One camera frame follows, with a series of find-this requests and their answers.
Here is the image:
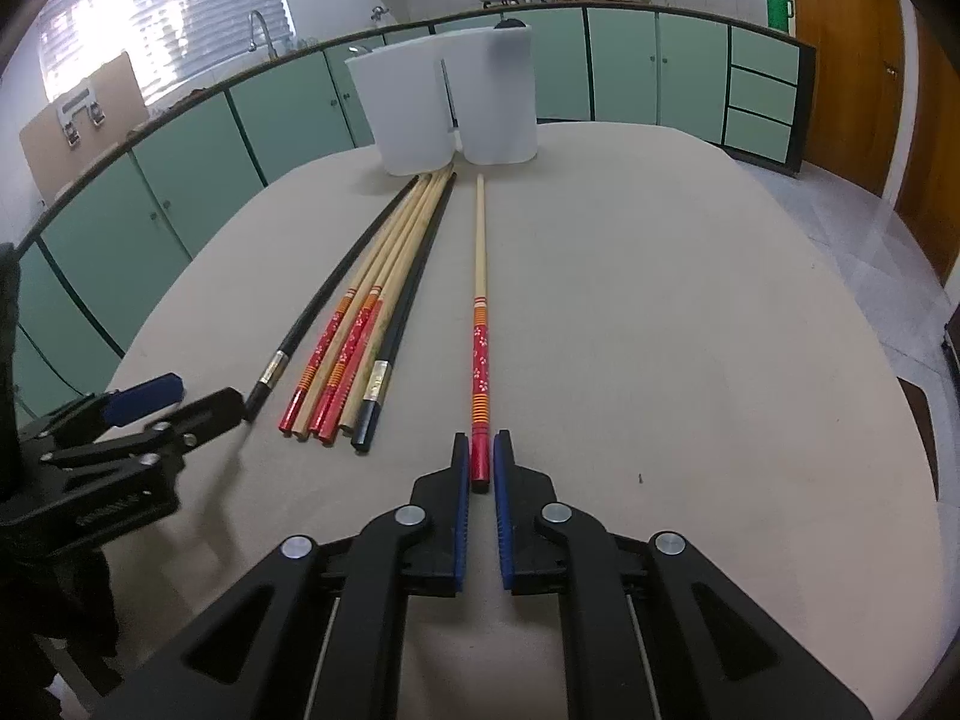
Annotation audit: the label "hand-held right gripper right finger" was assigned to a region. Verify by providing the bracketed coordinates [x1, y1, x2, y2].
[493, 430, 875, 720]

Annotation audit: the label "cardboard box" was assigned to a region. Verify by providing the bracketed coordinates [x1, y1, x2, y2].
[19, 51, 151, 200]

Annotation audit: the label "black chopstick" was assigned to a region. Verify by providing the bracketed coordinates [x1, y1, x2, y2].
[243, 175, 419, 422]
[351, 174, 458, 455]

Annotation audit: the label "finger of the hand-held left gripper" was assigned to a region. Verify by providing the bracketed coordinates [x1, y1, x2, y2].
[41, 388, 246, 472]
[19, 373, 185, 458]

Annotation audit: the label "metal sink faucet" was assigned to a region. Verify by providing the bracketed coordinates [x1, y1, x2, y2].
[250, 10, 278, 61]

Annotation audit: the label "green kitchen counter cabinets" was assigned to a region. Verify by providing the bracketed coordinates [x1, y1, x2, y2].
[0, 4, 817, 421]

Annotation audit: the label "person's left forearm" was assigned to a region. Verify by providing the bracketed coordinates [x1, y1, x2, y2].
[0, 540, 121, 698]

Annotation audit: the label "black case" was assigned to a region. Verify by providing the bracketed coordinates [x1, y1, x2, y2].
[941, 311, 960, 391]

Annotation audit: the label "wooden door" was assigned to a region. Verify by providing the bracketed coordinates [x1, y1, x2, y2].
[787, 0, 960, 282]

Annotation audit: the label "white utensil holder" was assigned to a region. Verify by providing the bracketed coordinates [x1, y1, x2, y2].
[345, 22, 539, 177]

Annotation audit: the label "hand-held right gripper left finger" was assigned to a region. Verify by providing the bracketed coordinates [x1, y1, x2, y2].
[97, 431, 472, 720]

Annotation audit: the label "red patterned chopstick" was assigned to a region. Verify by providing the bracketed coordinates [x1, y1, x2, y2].
[311, 172, 447, 447]
[279, 174, 430, 439]
[470, 173, 493, 494]

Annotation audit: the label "window blinds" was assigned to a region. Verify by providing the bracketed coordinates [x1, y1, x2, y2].
[37, 0, 293, 102]

